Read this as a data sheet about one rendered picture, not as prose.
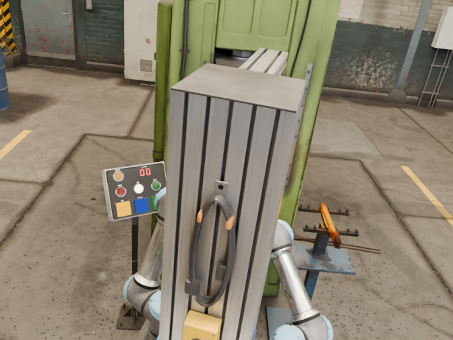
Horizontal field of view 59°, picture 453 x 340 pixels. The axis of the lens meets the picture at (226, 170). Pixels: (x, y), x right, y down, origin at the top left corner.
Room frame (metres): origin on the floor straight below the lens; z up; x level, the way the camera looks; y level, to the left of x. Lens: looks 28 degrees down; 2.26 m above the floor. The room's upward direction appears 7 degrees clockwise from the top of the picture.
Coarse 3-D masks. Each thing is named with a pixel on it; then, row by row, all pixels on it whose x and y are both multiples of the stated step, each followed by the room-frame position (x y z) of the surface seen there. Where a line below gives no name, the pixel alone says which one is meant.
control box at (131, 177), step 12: (120, 168) 1.90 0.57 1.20; (132, 168) 1.93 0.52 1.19; (144, 168) 1.96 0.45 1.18; (156, 168) 2.00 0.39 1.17; (108, 180) 1.84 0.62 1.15; (120, 180) 1.86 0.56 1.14; (132, 180) 1.90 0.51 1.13; (144, 180) 1.93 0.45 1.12; (156, 180) 1.96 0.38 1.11; (108, 192) 1.81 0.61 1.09; (132, 192) 1.86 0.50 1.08; (144, 192) 1.90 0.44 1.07; (156, 192) 1.93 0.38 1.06; (108, 204) 1.80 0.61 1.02; (132, 204) 1.83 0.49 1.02; (132, 216) 1.80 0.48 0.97
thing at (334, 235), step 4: (320, 204) 2.14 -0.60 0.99; (324, 204) 2.13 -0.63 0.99; (324, 208) 2.08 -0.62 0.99; (324, 212) 2.04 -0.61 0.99; (328, 212) 2.04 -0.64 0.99; (324, 216) 2.02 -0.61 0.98; (328, 216) 2.01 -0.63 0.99; (328, 220) 1.96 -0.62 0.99; (328, 224) 1.92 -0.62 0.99; (332, 224) 1.93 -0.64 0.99; (332, 228) 1.88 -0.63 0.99; (332, 232) 1.84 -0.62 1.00; (336, 232) 1.85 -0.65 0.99; (332, 236) 1.83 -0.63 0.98; (336, 236) 1.80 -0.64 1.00; (332, 240) 1.81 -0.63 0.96; (336, 240) 1.76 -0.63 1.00; (340, 240) 1.76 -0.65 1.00; (336, 244) 1.76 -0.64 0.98
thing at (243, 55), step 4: (232, 52) 2.32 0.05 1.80; (236, 52) 2.31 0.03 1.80; (240, 52) 2.30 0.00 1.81; (244, 52) 2.31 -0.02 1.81; (248, 52) 2.32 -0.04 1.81; (252, 52) 2.36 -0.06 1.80; (228, 56) 2.36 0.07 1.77; (232, 56) 2.32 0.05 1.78; (236, 56) 2.31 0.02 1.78; (240, 56) 2.31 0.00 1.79; (244, 56) 2.31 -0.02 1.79; (248, 56) 2.32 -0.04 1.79; (244, 60) 2.31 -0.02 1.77
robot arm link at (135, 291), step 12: (156, 204) 1.35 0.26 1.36; (156, 216) 1.32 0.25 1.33; (156, 228) 1.30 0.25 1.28; (156, 240) 1.28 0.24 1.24; (156, 252) 1.26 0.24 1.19; (144, 264) 1.25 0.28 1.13; (156, 264) 1.24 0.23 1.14; (132, 276) 1.27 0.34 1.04; (144, 276) 1.23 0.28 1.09; (156, 276) 1.24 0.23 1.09; (132, 288) 1.21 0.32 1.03; (144, 288) 1.20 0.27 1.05; (156, 288) 1.22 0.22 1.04; (132, 300) 1.18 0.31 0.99; (144, 300) 1.16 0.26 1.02
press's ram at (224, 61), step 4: (216, 52) 2.44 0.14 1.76; (220, 52) 2.45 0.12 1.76; (224, 52) 2.47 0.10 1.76; (228, 52) 2.48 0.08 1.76; (216, 56) 2.33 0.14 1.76; (220, 56) 2.34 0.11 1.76; (224, 56) 2.35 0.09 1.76; (216, 60) 2.22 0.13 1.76; (220, 60) 2.24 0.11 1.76; (224, 60) 2.25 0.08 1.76; (228, 60) 2.26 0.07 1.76; (232, 60) 2.27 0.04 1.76; (236, 60) 2.28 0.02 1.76; (240, 60) 2.30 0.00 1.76; (216, 64) 2.14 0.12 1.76; (220, 64) 2.14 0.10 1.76; (224, 64) 2.15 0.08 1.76; (228, 64) 2.16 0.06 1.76; (232, 64) 2.17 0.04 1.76; (236, 64) 2.19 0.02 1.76; (240, 64) 2.20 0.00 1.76
